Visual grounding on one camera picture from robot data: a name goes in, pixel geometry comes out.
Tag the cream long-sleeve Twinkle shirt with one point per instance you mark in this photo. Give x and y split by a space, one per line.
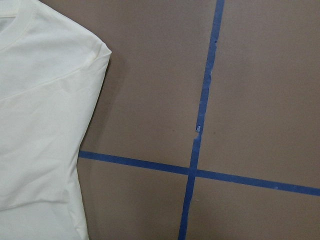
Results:
51 73

